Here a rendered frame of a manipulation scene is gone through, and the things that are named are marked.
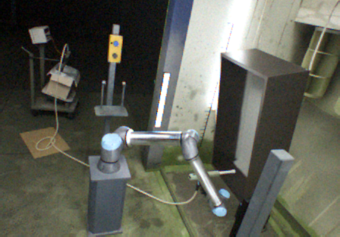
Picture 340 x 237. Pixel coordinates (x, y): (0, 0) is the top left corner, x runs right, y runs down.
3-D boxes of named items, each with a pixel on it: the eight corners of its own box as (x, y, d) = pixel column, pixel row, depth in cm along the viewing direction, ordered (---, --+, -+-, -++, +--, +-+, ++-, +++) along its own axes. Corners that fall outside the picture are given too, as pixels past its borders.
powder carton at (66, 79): (49, 79, 409) (57, 58, 396) (75, 90, 423) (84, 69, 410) (39, 92, 361) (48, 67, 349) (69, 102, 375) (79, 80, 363)
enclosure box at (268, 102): (239, 156, 280) (256, 48, 222) (276, 196, 230) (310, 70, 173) (210, 164, 270) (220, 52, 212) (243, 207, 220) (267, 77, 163)
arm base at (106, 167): (98, 175, 198) (99, 164, 194) (96, 159, 214) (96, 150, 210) (122, 172, 205) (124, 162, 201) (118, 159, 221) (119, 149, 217)
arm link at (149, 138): (105, 134, 211) (196, 134, 189) (115, 125, 226) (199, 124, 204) (109, 150, 216) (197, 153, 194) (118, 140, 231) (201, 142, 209)
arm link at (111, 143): (96, 158, 200) (98, 139, 193) (107, 147, 216) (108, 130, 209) (114, 164, 198) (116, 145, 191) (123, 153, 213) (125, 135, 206)
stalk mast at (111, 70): (105, 161, 317) (118, 24, 251) (106, 164, 312) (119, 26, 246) (101, 161, 315) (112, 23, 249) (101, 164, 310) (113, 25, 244)
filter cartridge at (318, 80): (323, 103, 302) (356, 32, 267) (316, 110, 275) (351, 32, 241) (292, 93, 322) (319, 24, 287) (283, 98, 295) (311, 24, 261)
